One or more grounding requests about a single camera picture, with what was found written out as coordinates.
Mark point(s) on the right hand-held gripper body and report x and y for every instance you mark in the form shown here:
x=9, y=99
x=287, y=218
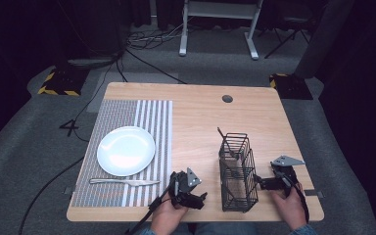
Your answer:
x=284, y=178

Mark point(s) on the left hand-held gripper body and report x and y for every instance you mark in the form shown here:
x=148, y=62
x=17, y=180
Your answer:
x=182, y=184

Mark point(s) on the person's right hand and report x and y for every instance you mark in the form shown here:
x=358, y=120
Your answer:
x=290, y=209

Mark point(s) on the person's left hand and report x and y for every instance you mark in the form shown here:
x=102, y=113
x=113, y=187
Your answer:
x=164, y=217

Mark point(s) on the grey tape strip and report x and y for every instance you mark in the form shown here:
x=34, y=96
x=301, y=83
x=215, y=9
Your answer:
x=315, y=193
x=68, y=190

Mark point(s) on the person's blue jeans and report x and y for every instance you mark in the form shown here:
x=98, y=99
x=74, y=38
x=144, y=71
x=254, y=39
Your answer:
x=222, y=229

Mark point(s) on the silver table knife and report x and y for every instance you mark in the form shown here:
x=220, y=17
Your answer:
x=124, y=181

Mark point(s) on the white round plate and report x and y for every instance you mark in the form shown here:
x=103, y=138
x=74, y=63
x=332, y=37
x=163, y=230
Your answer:
x=125, y=150

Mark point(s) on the black yellow striped block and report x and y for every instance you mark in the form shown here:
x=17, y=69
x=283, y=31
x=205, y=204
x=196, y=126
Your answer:
x=292, y=86
x=62, y=83

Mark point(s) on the grey striped placemat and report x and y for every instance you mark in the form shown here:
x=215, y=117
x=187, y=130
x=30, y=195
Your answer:
x=117, y=112

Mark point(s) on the black tripod stand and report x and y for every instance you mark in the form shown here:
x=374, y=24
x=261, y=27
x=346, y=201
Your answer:
x=287, y=37

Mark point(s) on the grey padded pillar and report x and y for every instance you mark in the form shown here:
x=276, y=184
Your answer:
x=323, y=39

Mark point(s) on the white metal desk frame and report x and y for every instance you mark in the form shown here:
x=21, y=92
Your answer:
x=220, y=11

